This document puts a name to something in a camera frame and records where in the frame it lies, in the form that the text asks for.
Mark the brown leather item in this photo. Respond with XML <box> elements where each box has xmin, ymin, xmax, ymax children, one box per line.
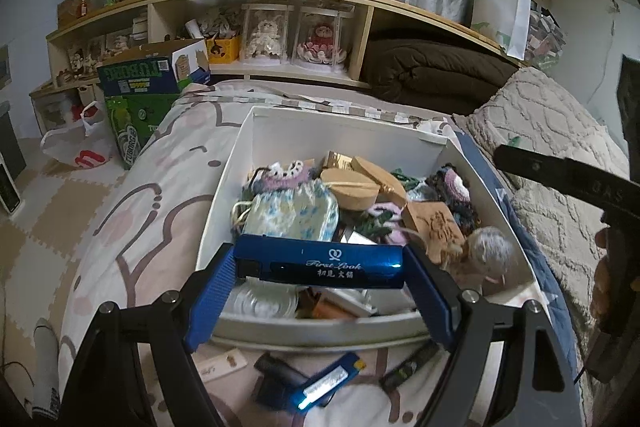
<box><xmin>300</xmin><ymin>287</ymin><xmax>361</xmax><ymax>320</ymax></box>

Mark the wooden oval box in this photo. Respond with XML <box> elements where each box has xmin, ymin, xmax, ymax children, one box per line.
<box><xmin>320</xmin><ymin>168</ymin><xmax>381</xmax><ymax>212</ymax></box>

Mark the tan wooden box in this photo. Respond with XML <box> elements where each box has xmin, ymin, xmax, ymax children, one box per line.
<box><xmin>350</xmin><ymin>155</ymin><xmax>408</xmax><ymax>205</ymax></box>

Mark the dark green lighter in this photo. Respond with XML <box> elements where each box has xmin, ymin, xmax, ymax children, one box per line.
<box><xmin>378</xmin><ymin>339</ymin><xmax>441</xmax><ymax>393</ymax></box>

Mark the clear bin of packets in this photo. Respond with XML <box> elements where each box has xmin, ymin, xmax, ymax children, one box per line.
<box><xmin>522</xmin><ymin>0</ymin><xmax>568</xmax><ymax>68</ymax></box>

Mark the black plastic holder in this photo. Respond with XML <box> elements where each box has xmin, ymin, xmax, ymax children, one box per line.
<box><xmin>254</xmin><ymin>352</ymin><xmax>331</xmax><ymax>410</ymax></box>

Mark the yellow box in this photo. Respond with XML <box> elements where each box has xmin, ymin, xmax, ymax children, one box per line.
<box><xmin>206</xmin><ymin>34</ymin><xmax>243</xmax><ymax>64</ymax></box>

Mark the display case with red doll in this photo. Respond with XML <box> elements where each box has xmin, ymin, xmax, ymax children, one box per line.
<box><xmin>292</xmin><ymin>6</ymin><xmax>357</xmax><ymax>68</ymax></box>

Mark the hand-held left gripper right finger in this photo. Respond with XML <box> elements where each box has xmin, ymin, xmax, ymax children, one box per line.
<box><xmin>402</xmin><ymin>244</ymin><xmax>588</xmax><ymax>427</ymax></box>

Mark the clear storage drawer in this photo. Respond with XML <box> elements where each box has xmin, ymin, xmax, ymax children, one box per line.
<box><xmin>31</xmin><ymin>94</ymin><xmax>83</xmax><ymax>140</ymax></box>

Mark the grey-haired doll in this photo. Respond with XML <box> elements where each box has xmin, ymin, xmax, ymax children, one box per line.
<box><xmin>457</xmin><ymin>227</ymin><xmax>516</xmax><ymax>288</ymax></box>

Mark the white space heater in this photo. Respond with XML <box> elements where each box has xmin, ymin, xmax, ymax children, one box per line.
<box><xmin>0</xmin><ymin>152</ymin><xmax>25</xmax><ymax>214</ymax></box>

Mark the blue plastic lighter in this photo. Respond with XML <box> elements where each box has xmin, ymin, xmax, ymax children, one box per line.
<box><xmin>289</xmin><ymin>353</ymin><xmax>366</xmax><ymax>413</ymax></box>

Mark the white cardboard box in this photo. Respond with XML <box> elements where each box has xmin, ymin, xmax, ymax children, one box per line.
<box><xmin>192</xmin><ymin>104</ymin><xmax>548</xmax><ymax>343</ymax></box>

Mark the carved wooden block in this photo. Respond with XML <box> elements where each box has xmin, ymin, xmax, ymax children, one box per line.
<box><xmin>402</xmin><ymin>201</ymin><xmax>466</xmax><ymax>265</ymax></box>

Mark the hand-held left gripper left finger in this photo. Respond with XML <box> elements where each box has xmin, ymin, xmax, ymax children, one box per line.
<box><xmin>60</xmin><ymin>246</ymin><xmax>239</xmax><ymax>427</ymax></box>

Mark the glass jar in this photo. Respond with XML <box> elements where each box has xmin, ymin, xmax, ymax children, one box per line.
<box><xmin>227</xmin><ymin>279</ymin><xmax>301</xmax><ymax>320</ymax></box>

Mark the cream tufted pillow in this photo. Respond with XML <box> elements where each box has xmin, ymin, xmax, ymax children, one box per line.
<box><xmin>452</xmin><ymin>67</ymin><xmax>640</xmax><ymax>188</ymax></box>

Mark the white striped sock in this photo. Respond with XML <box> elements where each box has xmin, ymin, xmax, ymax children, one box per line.
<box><xmin>25</xmin><ymin>318</ymin><xmax>62</xmax><ymax>420</ymax></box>

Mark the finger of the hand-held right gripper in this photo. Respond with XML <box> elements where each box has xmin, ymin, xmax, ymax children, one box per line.
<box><xmin>494</xmin><ymin>144</ymin><xmax>640</xmax><ymax>214</ymax></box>

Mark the white paper bag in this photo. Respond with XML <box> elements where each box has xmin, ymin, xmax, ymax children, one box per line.
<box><xmin>470</xmin><ymin>0</ymin><xmax>533</xmax><ymax>60</ymax></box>

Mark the blue metal case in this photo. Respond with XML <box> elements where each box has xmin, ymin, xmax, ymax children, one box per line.
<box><xmin>232</xmin><ymin>233</ymin><xmax>405</xmax><ymax>290</ymax></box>

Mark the blue green beer carton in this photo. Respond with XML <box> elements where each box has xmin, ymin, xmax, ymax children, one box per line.
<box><xmin>96</xmin><ymin>38</ymin><xmax>212</xmax><ymax>98</ymax></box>

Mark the display case with white doll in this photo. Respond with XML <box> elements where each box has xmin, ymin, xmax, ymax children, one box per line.
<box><xmin>239</xmin><ymin>3</ymin><xmax>296</xmax><ymax>64</ymax></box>

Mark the small gold box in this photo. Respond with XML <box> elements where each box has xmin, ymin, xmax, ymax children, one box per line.
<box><xmin>320</xmin><ymin>150</ymin><xmax>358</xmax><ymax>170</ymax></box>

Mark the person's right hand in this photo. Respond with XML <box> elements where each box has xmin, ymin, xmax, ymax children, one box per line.
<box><xmin>589</xmin><ymin>226</ymin><xmax>615</xmax><ymax>324</ymax></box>

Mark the white plastic bag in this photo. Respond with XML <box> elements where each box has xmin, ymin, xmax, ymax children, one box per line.
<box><xmin>40</xmin><ymin>99</ymin><xmax>121</xmax><ymax>170</ymax></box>

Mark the dark crochet pouch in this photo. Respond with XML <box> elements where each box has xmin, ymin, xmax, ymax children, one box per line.
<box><xmin>425</xmin><ymin>164</ymin><xmax>473</xmax><ymax>228</ymax></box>

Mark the printed bed cover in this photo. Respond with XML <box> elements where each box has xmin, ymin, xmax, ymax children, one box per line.
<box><xmin>57</xmin><ymin>82</ymin><xmax>591</xmax><ymax>427</ymax></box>

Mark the beige foam floor mat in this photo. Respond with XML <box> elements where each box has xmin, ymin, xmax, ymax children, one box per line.
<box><xmin>0</xmin><ymin>152</ymin><xmax>132</xmax><ymax>368</ymax></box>

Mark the purple crochet pouch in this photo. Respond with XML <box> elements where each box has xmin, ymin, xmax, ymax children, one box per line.
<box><xmin>248</xmin><ymin>159</ymin><xmax>316</xmax><ymax>195</ymax></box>

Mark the brown duvet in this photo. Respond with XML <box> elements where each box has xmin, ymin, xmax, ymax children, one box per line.
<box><xmin>360</xmin><ymin>38</ymin><xmax>521</xmax><ymax>116</ymax></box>

